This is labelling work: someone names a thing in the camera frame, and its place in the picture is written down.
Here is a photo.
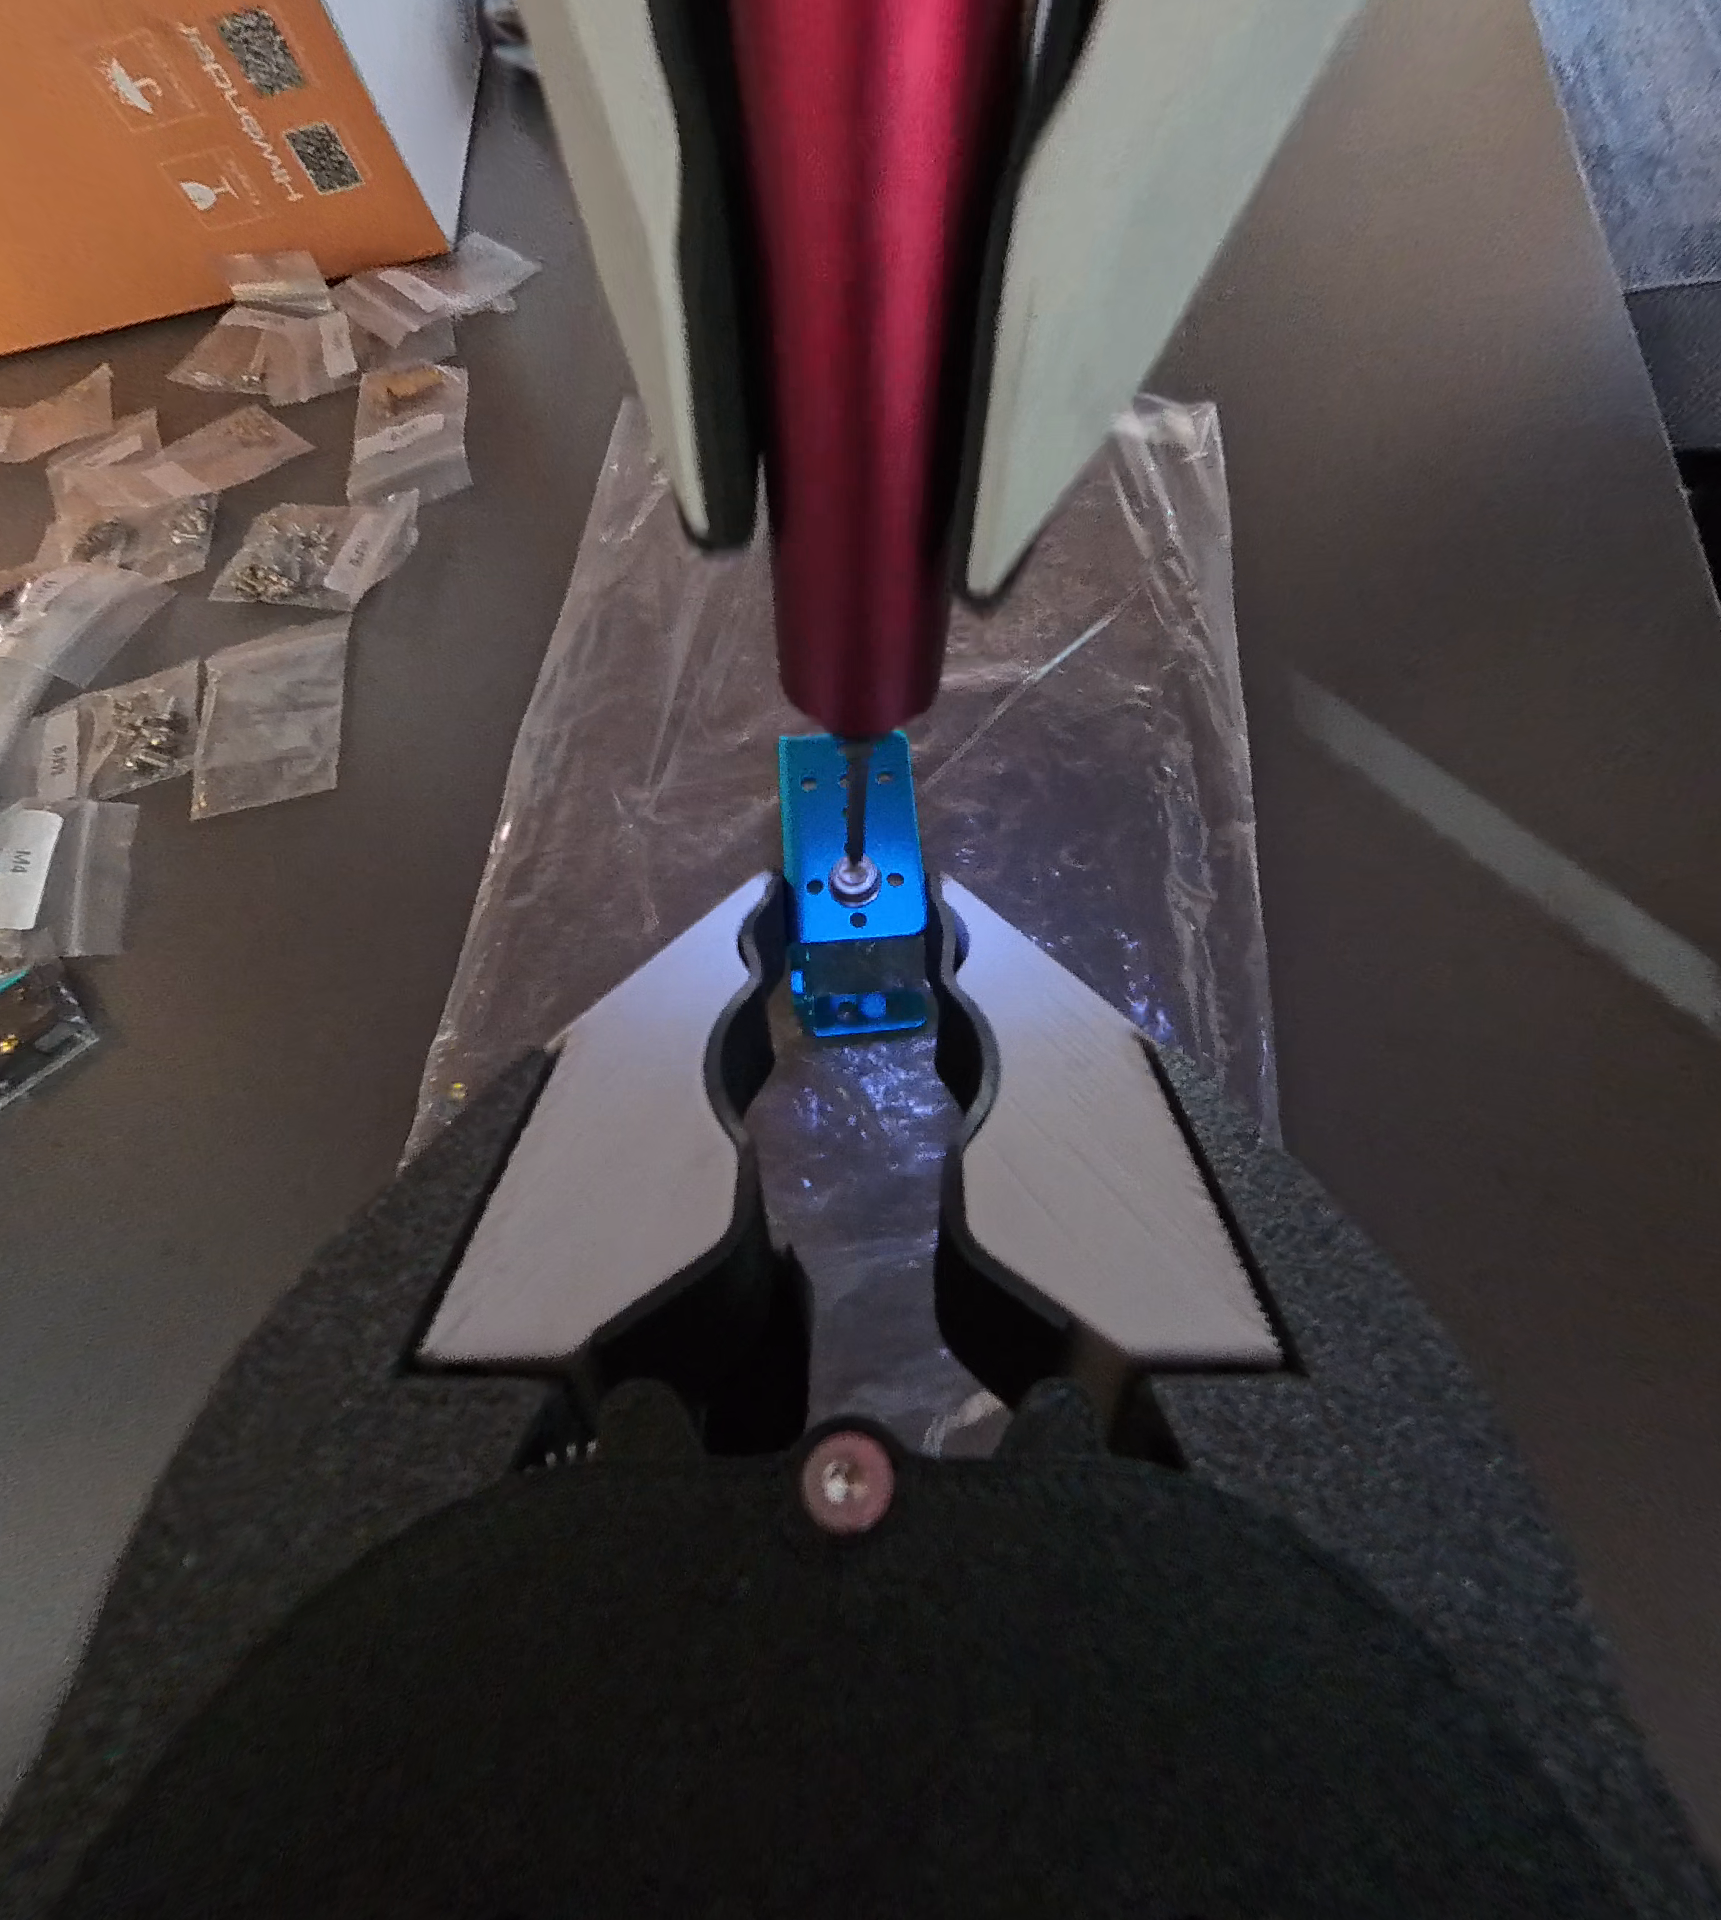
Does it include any pile of small screw bags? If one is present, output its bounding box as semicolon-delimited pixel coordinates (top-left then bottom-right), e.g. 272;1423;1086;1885
0;246;545;1189

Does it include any orange cardboard box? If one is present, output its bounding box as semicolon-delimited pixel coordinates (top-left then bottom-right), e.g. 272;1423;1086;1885
0;0;486;380

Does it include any red electric screwdriver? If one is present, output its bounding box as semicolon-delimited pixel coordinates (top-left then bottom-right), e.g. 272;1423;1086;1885
722;0;1034;888

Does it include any large clear plastic bag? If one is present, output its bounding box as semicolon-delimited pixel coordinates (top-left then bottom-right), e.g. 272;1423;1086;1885
394;393;1283;1465

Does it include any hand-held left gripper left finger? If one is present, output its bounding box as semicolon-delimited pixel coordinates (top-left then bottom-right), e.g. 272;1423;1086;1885
407;873;786;1374

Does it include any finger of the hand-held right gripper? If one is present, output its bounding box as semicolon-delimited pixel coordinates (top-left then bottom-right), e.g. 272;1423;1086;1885
518;0;768;555
957;0;1369;606

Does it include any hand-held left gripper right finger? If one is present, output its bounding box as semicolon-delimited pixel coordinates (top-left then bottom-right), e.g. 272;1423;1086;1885
934;883;1289;1371

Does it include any blue perforated metal bracket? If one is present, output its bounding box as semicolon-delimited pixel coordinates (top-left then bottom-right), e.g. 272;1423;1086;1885
775;727;936;1040

